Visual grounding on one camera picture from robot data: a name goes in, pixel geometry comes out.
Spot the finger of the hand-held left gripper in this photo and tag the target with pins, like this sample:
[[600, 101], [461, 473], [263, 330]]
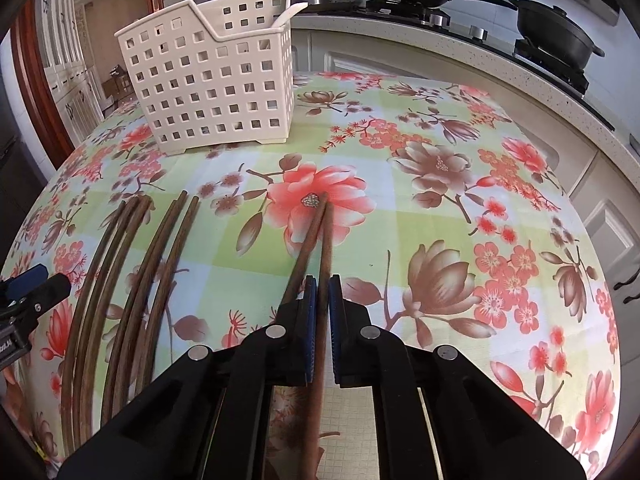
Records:
[[47, 290]]

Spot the floral tablecloth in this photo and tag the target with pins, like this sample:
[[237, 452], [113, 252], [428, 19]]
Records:
[[400, 240]]

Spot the brown wooden chopstick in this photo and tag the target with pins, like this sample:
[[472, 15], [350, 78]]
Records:
[[325, 250], [309, 240]]

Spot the row of wooden chopsticks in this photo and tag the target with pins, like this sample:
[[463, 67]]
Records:
[[130, 285]]

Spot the white wardrobe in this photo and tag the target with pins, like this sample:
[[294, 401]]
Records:
[[70, 60]]

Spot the black gas stove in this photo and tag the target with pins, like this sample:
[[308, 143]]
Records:
[[500, 40]]

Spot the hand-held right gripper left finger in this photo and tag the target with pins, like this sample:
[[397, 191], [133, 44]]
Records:
[[311, 330]]

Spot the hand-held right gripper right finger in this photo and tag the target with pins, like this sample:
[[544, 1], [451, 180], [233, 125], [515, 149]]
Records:
[[334, 330]]

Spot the black lidded pot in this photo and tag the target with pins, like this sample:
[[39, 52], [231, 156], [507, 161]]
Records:
[[555, 30]]

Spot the red framed glass sliding door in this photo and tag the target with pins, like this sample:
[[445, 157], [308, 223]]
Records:
[[35, 85]]

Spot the silver stove knob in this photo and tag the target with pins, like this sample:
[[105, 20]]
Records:
[[440, 19], [478, 34]]

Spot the white speckled kitchen counter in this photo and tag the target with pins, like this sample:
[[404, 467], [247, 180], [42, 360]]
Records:
[[400, 32]]

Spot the white perforated plastic basket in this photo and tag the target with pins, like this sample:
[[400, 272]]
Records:
[[210, 85]]

